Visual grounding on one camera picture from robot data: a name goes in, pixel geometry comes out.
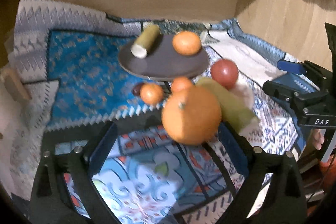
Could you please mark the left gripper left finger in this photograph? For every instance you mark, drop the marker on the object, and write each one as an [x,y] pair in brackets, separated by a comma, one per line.
[50,200]

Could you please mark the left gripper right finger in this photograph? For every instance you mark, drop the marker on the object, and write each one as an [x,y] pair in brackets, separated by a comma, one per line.
[285,201]

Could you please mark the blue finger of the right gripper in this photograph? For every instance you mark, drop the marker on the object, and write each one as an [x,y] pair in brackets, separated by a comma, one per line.
[291,67]

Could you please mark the red tomato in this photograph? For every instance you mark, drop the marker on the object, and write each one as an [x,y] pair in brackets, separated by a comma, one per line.
[225,72]

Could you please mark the green sugarcane piece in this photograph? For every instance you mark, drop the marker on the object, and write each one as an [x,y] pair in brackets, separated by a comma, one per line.
[234,111]

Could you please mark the small tangerine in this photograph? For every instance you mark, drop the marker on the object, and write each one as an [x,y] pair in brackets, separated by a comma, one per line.
[181,83]
[151,93]
[186,43]

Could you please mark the large orange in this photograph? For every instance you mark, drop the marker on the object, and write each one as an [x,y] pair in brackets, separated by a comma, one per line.
[192,116]

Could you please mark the yellow-green sugarcane piece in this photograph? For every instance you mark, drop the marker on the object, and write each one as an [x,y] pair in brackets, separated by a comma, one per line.
[143,44]

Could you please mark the person's right hand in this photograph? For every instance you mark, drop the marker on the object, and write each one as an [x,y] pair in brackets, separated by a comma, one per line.
[317,139]

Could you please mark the patterned blue cloth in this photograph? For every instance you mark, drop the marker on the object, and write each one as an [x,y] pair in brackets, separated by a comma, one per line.
[72,52]

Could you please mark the dark round plate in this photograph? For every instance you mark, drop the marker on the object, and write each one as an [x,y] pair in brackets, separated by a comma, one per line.
[163,63]

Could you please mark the wooden brush handle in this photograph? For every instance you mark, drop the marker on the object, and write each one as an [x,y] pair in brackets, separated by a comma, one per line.
[13,84]

